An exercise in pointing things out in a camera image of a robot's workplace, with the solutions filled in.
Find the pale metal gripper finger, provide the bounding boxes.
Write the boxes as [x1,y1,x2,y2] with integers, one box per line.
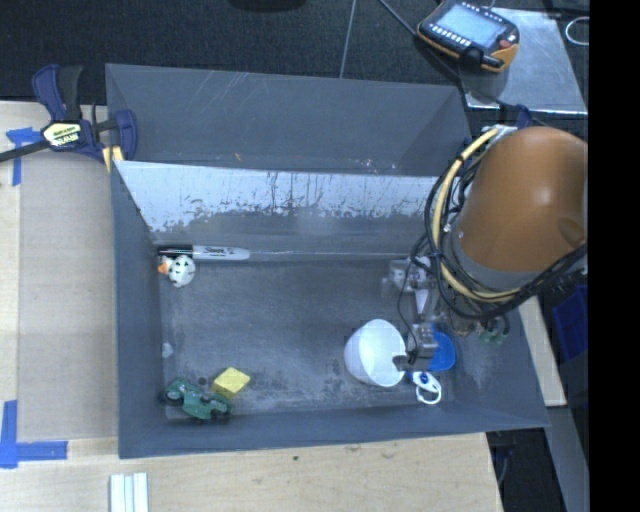
[418,323,441,361]
[395,325,421,372]

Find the white cup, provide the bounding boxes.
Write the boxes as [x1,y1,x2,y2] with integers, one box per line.
[342,318,407,388]

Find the grey metal bin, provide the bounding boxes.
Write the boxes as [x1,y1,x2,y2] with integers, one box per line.
[103,62,553,460]

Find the yellow block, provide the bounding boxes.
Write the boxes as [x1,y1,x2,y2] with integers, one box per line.
[210,366,252,401]

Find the black and grey marker pen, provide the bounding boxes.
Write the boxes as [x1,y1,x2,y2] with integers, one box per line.
[157,243,252,263]

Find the green toy vehicle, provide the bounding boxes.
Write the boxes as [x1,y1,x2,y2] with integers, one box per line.
[159,378,235,424]

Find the white spotted toy animal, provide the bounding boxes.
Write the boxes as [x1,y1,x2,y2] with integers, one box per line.
[156,253,197,289]

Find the white and blue ring clip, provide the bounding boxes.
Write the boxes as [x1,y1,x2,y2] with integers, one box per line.
[410,369,444,406]

